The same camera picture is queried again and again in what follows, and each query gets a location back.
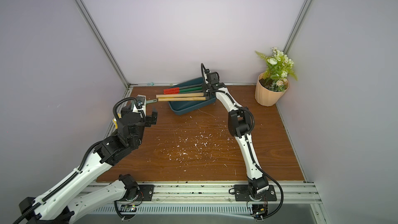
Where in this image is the green metal hoe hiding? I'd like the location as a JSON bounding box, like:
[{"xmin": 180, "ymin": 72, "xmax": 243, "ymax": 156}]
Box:
[{"xmin": 164, "ymin": 86, "xmax": 206, "ymax": 95}]

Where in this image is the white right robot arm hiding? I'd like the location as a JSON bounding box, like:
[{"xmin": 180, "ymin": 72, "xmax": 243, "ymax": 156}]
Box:
[{"xmin": 201, "ymin": 67, "xmax": 284, "ymax": 203}]

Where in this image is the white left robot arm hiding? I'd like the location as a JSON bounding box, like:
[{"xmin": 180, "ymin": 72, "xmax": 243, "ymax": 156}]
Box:
[{"xmin": 15, "ymin": 97, "xmax": 158, "ymax": 224}]

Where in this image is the teal plastic storage box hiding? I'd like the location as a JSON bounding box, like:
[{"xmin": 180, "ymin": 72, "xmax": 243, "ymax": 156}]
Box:
[{"xmin": 169, "ymin": 77, "xmax": 216, "ymax": 115}]

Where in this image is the yellow white work glove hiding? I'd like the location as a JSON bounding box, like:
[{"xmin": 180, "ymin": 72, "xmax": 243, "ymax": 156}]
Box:
[{"xmin": 113, "ymin": 118, "xmax": 118, "ymax": 129}]

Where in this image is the mint green hand brush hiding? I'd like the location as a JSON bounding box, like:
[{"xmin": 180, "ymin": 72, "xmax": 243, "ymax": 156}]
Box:
[{"xmin": 146, "ymin": 99, "xmax": 158, "ymax": 104}]

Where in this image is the beige ribbed flower pot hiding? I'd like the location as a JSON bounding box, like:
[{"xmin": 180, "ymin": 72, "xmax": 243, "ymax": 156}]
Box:
[{"xmin": 255, "ymin": 72, "xmax": 290, "ymax": 106}]

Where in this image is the artificial green flowering plant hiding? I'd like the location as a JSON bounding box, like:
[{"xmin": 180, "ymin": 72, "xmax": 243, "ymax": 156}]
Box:
[{"xmin": 255, "ymin": 47, "xmax": 297, "ymax": 92}]

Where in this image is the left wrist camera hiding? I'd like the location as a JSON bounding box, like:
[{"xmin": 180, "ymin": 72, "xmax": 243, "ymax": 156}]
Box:
[{"xmin": 134, "ymin": 95, "xmax": 146, "ymax": 113}]

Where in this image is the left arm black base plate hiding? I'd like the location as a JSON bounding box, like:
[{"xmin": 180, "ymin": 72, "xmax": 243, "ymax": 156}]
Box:
[{"xmin": 118, "ymin": 184, "xmax": 154, "ymax": 202}]

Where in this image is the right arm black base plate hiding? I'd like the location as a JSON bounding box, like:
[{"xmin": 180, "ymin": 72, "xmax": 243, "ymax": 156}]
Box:
[{"xmin": 229, "ymin": 184, "xmax": 277, "ymax": 202}]

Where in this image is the aluminium front rail frame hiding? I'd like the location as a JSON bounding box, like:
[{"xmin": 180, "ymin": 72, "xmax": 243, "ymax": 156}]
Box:
[{"xmin": 88, "ymin": 181, "xmax": 330, "ymax": 224}]

